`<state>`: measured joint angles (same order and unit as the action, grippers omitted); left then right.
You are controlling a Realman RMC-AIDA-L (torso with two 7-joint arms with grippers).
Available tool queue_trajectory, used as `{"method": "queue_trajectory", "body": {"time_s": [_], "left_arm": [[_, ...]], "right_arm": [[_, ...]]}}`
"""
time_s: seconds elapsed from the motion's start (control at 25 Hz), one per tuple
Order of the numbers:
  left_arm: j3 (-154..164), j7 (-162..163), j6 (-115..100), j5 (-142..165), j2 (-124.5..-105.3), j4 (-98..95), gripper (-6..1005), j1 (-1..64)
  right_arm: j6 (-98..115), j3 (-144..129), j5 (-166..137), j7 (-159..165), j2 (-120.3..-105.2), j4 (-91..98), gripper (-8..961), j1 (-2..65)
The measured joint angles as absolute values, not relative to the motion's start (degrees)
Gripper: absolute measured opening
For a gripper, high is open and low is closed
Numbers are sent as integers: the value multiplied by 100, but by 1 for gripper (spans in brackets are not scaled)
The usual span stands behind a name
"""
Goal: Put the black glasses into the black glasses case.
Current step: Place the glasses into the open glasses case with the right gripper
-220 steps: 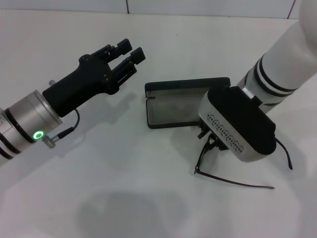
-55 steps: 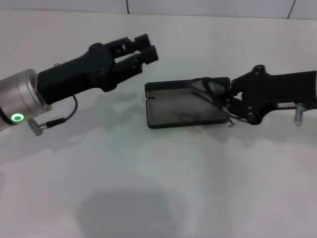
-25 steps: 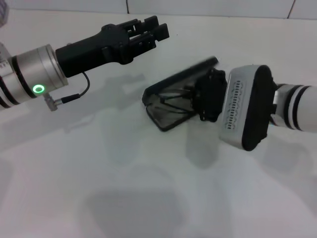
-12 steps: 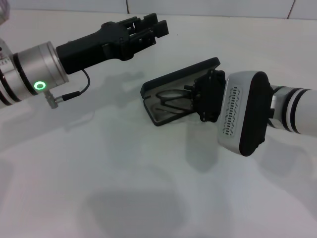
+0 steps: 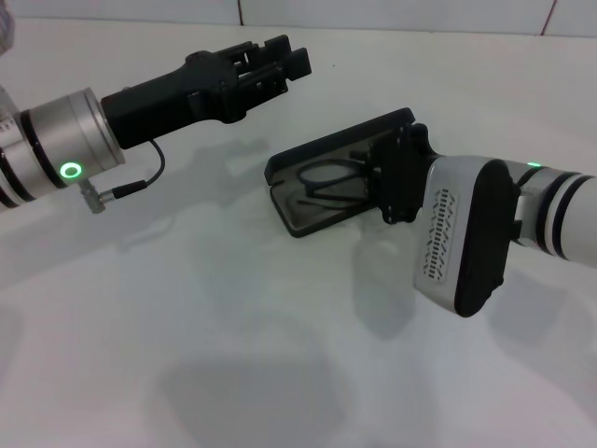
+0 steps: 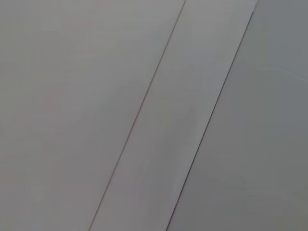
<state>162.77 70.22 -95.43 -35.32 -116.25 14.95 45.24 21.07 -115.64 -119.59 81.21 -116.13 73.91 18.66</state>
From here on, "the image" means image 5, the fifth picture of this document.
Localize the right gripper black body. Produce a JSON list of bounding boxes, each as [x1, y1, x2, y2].
[[367, 122, 439, 225]]

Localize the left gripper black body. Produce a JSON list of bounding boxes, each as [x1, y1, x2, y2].
[[101, 49, 249, 150]]

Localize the black thin-framed glasses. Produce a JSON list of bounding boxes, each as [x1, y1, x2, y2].
[[296, 158, 369, 209]]

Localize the black glasses case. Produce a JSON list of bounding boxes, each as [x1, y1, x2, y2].
[[263, 106, 416, 238]]

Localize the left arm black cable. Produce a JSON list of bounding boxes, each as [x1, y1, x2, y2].
[[78, 139, 167, 214]]

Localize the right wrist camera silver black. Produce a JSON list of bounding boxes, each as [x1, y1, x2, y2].
[[413, 156, 522, 319]]

